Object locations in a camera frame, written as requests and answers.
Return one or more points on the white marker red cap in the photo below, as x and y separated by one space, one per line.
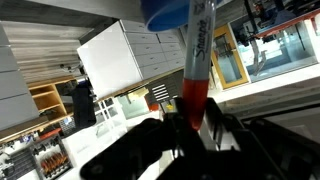
200 50

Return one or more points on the white open shelf unit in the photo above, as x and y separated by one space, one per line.
106 111

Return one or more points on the blue plastic cup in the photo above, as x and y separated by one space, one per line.
163 16

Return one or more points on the long white drawer cabinet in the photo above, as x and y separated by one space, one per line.
16 100

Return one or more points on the grey tool chest white labels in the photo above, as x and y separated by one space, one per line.
163 90

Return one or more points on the red object on chest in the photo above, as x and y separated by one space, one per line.
153 107

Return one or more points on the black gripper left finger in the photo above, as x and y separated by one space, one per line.
140 150

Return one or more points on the white drawer cabinet wooden top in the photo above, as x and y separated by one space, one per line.
106 60

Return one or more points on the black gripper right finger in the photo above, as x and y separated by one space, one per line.
260 156

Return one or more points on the wooden cubby shelf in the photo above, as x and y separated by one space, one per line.
46 100

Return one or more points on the cream box stack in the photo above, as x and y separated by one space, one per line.
138 94

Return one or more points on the parts bin wall shelf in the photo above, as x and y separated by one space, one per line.
50 163

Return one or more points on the black rectangular device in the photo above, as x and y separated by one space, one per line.
83 110

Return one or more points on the red top work table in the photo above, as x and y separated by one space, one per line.
290 23

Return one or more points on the yellow object on chest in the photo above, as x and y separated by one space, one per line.
170 107

